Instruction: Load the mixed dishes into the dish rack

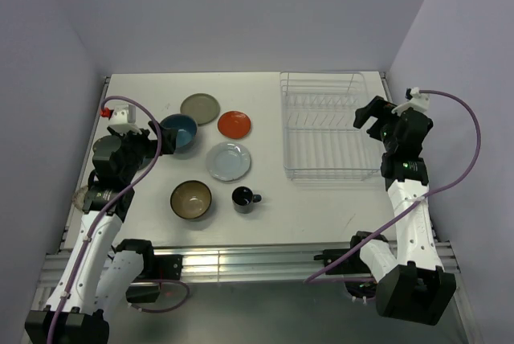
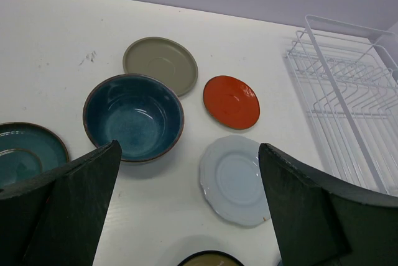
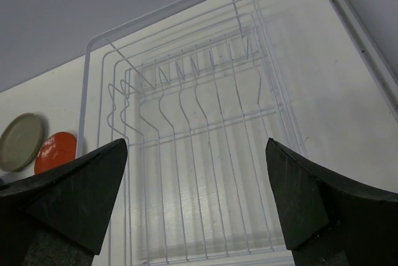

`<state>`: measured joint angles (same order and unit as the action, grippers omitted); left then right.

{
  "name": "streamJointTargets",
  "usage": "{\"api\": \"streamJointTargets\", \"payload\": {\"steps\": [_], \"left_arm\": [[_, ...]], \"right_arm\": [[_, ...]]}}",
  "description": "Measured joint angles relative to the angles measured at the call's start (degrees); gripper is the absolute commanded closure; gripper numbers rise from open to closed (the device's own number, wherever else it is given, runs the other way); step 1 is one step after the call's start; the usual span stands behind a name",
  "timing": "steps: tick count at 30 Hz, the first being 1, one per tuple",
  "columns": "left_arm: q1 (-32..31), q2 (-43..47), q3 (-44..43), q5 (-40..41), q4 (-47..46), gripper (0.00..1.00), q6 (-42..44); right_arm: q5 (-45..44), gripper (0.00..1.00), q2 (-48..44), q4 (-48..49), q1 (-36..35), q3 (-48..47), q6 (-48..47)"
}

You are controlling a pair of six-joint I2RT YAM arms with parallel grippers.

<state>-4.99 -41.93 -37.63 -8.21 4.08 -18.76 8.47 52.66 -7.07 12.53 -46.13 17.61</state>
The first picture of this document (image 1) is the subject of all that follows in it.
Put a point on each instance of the blue ceramic bowl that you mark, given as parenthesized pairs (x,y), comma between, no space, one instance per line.
(187,130)

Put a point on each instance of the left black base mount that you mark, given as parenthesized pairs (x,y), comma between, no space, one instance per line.
(164,267)

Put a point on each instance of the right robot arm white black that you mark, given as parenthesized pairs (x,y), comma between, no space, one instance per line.
(412,284)

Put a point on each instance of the orange saucer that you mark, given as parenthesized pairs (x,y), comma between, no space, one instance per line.
(234,124)

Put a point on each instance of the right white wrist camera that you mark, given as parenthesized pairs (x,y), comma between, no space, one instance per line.
(414,100)

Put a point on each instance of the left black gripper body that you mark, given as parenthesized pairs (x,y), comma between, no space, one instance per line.
(137,146)

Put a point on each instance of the teal dark saucer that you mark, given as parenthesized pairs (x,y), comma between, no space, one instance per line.
(101,147)

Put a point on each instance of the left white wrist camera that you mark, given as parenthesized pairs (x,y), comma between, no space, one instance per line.
(121,119)

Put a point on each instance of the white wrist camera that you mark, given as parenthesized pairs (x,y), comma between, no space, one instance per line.
(121,119)
(414,100)

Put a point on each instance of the beige interior dark bowl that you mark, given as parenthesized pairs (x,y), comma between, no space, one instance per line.
(191,200)

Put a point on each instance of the grey round plate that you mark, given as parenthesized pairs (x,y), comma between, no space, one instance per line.
(202,107)

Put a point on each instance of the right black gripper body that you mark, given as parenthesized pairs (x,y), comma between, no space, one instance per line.
(391,121)

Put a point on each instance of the dark blue mug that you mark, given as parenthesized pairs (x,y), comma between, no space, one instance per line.
(244,199)

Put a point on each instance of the white wire dish rack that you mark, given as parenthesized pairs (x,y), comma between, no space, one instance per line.
(320,141)

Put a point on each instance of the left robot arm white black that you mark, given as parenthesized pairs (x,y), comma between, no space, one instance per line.
(97,275)

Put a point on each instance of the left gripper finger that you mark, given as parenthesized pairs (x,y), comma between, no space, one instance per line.
(155,127)
(168,140)

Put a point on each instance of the light blue scalloped plate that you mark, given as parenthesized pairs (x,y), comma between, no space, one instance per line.
(228,161)

